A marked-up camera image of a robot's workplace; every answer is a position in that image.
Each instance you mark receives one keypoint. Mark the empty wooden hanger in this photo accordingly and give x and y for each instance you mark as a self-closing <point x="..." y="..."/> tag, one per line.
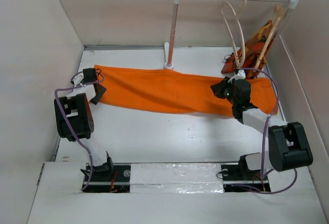
<point x="239" y="58"/>

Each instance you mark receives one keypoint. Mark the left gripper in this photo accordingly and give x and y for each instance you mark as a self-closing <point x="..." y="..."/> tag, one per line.
<point x="95" y="99"/>

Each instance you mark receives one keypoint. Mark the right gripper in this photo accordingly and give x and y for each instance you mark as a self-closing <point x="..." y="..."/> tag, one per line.
<point x="217" y="88"/>

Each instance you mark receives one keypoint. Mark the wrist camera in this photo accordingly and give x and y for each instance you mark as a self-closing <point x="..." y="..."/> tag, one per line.
<point x="239" y="74"/>
<point x="76" y="80"/>

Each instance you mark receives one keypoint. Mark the orange camouflage garment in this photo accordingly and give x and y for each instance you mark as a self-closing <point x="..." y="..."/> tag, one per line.
<point x="253" y="48"/>

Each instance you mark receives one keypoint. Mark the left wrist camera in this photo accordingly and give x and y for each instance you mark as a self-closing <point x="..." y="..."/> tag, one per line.
<point x="76" y="80"/>

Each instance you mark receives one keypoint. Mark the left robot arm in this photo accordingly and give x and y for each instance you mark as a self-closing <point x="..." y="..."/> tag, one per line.
<point x="74" y="117"/>

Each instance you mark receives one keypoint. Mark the orange trousers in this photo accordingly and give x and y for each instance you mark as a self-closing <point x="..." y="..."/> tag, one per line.
<point x="168" y="91"/>

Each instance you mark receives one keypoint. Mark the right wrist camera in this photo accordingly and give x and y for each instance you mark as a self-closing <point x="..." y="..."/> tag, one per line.
<point x="239" y="74"/>

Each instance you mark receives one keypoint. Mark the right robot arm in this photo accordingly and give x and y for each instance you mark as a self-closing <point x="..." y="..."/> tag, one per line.
<point x="288" y="146"/>

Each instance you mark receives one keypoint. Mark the wooden hanger with garment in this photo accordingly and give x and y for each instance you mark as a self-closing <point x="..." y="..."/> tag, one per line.
<point x="276" y="18"/>

